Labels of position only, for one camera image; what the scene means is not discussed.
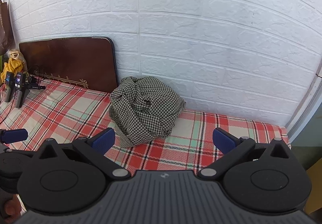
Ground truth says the person's left hand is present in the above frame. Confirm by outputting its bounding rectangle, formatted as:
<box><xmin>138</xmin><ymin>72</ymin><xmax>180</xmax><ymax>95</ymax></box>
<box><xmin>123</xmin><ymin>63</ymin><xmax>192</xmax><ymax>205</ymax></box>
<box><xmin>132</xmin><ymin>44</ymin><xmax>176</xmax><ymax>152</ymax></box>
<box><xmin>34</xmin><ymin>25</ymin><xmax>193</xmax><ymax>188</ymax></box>
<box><xmin>0</xmin><ymin>194</ymin><xmax>22</xmax><ymax>224</ymax></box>

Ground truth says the red plaid blanket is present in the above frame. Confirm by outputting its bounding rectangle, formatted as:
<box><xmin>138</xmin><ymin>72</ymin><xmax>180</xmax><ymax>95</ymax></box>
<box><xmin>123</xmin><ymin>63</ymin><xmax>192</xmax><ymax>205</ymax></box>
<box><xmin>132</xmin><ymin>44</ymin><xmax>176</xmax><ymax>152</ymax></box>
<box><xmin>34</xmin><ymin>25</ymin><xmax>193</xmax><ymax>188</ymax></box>
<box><xmin>0</xmin><ymin>75</ymin><xmax>290</xmax><ymax>171</ymax></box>

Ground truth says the cardboard box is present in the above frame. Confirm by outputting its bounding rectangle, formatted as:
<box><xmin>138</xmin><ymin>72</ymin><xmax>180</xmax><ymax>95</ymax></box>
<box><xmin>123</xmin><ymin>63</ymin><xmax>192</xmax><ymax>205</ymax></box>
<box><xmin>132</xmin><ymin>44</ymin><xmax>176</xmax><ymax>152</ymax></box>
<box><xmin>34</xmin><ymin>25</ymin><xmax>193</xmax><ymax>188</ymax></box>
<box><xmin>304</xmin><ymin>161</ymin><xmax>322</xmax><ymax>214</ymax></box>

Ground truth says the beige fabric bundle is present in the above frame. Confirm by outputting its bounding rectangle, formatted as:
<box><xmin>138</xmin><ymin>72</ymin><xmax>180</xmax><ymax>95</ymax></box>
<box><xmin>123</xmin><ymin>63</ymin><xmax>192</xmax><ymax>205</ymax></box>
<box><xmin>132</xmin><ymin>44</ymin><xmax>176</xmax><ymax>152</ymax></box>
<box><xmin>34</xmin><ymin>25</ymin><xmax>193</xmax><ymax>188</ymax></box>
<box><xmin>7</xmin><ymin>48</ymin><xmax>24</xmax><ymax>61</ymax></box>

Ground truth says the green white checked shirt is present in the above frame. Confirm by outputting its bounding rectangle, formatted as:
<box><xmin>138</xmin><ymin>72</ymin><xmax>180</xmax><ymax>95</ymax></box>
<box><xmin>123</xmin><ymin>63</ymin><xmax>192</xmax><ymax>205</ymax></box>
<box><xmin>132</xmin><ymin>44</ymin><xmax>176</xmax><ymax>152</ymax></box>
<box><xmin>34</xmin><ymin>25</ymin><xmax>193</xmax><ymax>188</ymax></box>
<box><xmin>109</xmin><ymin>76</ymin><xmax>187</xmax><ymax>146</ymax></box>

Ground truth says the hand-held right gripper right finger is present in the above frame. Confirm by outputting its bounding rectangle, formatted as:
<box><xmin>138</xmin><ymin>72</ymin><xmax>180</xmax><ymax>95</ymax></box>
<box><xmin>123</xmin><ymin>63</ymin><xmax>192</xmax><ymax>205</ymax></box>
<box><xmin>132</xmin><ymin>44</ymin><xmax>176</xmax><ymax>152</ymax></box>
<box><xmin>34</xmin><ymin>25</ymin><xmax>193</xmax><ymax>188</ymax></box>
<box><xmin>197</xmin><ymin>127</ymin><xmax>292</xmax><ymax>179</ymax></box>

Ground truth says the yellow cloth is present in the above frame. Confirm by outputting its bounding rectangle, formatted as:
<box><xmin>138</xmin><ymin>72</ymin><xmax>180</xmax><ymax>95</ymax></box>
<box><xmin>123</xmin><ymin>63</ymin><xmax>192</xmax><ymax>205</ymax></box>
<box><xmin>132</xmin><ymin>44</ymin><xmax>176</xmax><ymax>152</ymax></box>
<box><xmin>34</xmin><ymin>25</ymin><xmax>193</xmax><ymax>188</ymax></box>
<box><xmin>0</xmin><ymin>56</ymin><xmax>27</xmax><ymax>84</ymax></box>

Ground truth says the brown hanging bag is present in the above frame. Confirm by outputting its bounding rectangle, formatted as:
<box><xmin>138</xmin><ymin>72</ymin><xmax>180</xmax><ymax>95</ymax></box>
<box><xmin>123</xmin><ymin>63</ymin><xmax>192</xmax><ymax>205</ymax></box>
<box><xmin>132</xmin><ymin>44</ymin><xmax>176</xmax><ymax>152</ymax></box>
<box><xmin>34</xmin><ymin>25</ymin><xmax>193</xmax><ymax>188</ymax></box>
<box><xmin>0</xmin><ymin>0</ymin><xmax>15</xmax><ymax>56</ymax></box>

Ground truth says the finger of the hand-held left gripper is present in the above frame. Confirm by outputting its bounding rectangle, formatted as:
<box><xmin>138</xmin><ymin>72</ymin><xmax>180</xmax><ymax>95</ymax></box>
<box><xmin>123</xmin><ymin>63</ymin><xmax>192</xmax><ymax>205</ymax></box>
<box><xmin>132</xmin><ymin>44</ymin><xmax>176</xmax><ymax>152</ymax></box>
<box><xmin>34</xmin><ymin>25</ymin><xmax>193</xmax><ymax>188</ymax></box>
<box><xmin>0</xmin><ymin>128</ymin><xmax>28</xmax><ymax>144</ymax></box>

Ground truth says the brown wooden headboard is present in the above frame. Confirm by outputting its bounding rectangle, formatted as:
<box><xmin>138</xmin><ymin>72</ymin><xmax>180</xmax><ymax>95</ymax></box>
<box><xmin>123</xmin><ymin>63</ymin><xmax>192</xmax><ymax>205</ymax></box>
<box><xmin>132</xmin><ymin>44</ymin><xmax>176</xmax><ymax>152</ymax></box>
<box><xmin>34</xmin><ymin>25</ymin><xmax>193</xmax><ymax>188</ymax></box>
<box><xmin>19</xmin><ymin>36</ymin><xmax>119</xmax><ymax>93</ymax></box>

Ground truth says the black cable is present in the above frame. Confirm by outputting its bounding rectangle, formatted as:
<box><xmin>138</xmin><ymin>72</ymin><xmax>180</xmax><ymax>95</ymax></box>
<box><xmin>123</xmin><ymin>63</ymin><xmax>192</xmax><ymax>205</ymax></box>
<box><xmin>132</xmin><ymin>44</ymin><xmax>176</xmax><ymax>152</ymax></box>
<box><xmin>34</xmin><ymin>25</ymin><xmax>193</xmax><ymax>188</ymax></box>
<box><xmin>26</xmin><ymin>65</ymin><xmax>47</xmax><ymax>84</ymax></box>

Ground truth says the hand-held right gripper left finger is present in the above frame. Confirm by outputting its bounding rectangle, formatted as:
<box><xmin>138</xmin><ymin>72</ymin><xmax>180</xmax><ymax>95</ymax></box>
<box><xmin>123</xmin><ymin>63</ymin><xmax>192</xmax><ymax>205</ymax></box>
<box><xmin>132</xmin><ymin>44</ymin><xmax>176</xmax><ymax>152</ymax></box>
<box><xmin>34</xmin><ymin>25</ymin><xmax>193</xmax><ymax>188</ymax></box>
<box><xmin>38</xmin><ymin>127</ymin><xmax>131</xmax><ymax>179</ymax></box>

